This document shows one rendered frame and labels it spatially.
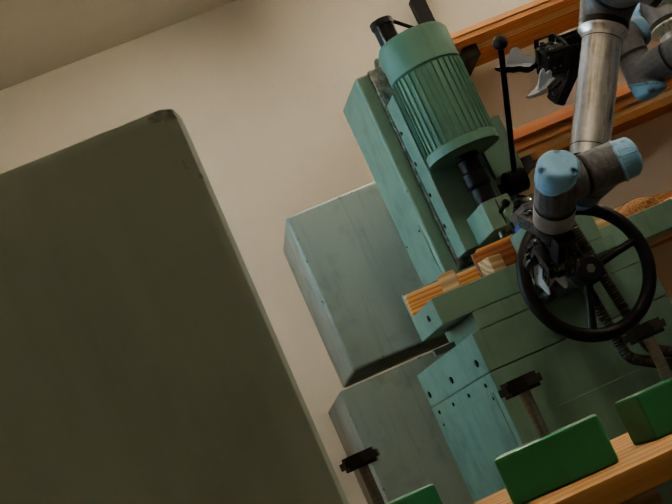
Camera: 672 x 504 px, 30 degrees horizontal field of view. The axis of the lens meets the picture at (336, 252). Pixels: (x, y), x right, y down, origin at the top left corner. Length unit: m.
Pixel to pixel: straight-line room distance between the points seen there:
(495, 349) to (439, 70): 0.67
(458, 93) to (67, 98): 2.81
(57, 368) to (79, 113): 5.12
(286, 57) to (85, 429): 5.17
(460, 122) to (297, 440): 2.60
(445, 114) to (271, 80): 2.58
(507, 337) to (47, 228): 2.41
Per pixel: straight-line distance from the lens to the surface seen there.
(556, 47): 2.88
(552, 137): 4.97
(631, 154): 2.24
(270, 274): 5.16
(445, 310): 2.65
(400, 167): 3.08
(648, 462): 1.13
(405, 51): 2.91
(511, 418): 2.64
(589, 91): 2.41
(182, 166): 0.28
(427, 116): 2.88
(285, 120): 5.34
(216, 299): 0.28
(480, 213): 2.87
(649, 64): 2.93
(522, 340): 2.68
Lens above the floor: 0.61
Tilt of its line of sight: 10 degrees up
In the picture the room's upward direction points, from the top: 24 degrees counter-clockwise
